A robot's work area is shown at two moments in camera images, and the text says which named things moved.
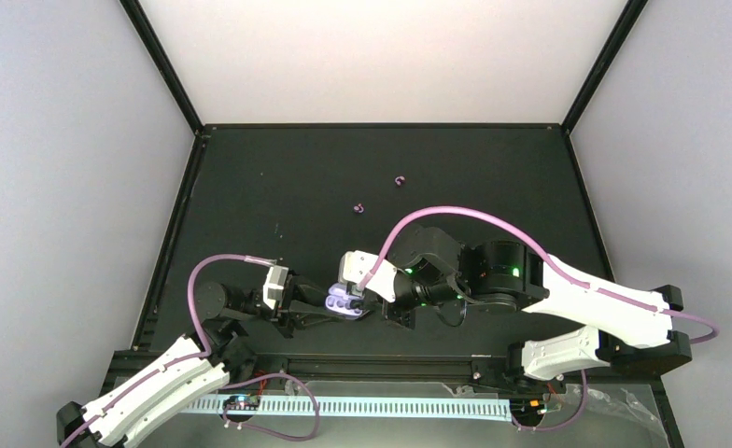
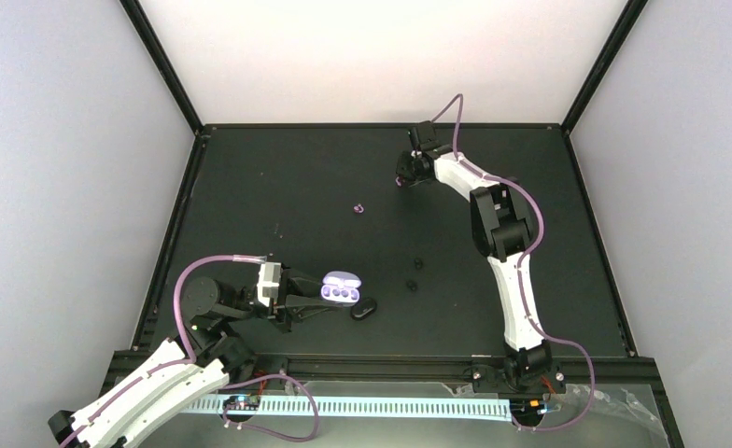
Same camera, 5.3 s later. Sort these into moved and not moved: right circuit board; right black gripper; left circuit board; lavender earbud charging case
Moved: right black gripper; lavender earbud charging case
Not moved: left circuit board; right circuit board
